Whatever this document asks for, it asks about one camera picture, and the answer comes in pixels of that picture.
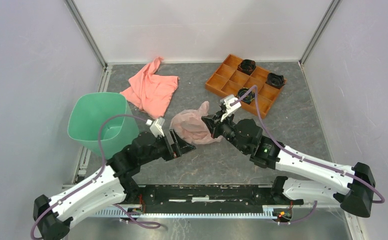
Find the pink translucent trash bag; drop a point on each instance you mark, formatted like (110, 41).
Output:
(190, 127)

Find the aluminium corner post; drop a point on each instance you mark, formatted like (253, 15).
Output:
(86, 32)
(334, 4)

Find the dark red rolled tie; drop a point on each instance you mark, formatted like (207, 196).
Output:
(247, 66)

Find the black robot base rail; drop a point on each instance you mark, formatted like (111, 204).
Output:
(211, 200)

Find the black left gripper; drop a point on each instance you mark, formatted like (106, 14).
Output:
(180, 146)

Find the right aluminium corner post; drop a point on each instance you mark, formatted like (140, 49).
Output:
(334, 4)

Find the salmon pink cloth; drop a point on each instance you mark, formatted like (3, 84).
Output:
(149, 92)

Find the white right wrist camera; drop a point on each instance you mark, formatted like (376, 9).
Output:
(229, 105)

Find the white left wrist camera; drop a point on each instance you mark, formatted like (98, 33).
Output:
(156, 126)

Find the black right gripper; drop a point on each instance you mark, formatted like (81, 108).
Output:
(214, 124)

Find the black brown rolled tie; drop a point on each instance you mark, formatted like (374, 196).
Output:
(275, 80)

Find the green plastic trash bin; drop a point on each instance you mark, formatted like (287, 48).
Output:
(88, 115)

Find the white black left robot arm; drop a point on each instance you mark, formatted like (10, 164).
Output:
(111, 184)

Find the left aluminium corner post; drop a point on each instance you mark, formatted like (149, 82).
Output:
(86, 32)

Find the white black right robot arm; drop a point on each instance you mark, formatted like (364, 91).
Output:
(350, 186)

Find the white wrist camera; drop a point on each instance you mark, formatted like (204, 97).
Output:
(156, 126)
(229, 105)

